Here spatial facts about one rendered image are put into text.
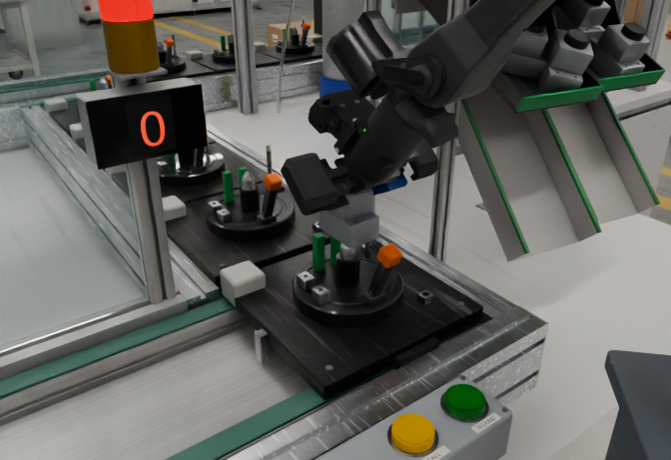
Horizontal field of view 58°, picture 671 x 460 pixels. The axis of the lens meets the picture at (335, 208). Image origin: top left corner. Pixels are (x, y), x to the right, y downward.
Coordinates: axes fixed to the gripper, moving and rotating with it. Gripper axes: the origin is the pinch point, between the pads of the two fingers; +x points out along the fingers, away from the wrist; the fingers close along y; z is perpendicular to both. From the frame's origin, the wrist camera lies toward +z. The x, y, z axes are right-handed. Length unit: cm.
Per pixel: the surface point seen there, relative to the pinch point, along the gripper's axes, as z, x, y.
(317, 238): -2.4, 7.8, 2.1
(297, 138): 44, 71, -43
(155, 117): 13.1, -2.0, 18.4
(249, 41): 78, 72, -45
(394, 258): -10.3, -2.4, 0.3
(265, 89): 74, 92, -55
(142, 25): 19.3, -8.9, 18.4
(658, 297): -30, 8, -49
